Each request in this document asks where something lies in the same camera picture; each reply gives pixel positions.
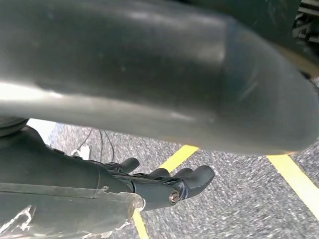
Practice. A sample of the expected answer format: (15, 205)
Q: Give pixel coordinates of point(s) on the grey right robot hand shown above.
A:
(62, 175)

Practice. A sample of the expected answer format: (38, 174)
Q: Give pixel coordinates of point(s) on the white power adapter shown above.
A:
(83, 152)

